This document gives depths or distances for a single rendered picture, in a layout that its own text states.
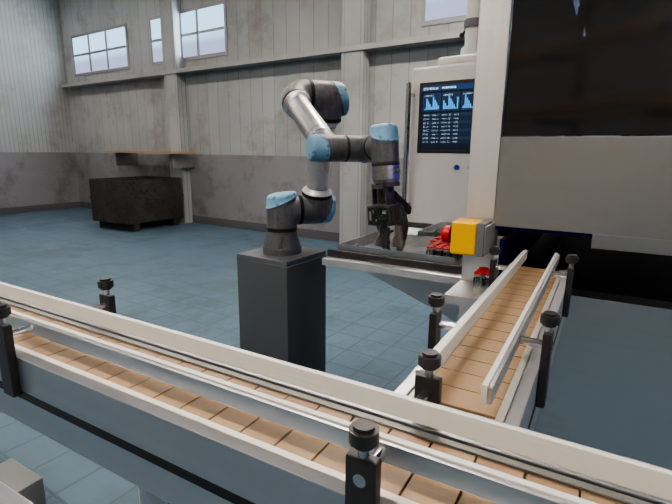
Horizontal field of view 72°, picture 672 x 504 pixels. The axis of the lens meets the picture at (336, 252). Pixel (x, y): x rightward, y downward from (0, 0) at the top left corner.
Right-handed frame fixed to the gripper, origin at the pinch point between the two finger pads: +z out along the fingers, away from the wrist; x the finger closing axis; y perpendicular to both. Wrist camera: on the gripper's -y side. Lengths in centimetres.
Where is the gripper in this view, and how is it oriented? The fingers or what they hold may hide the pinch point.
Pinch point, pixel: (393, 252)
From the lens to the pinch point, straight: 133.4
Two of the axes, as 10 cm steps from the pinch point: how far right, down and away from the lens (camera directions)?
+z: 0.7, 9.9, 1.5
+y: -6.0, 1.6, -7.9
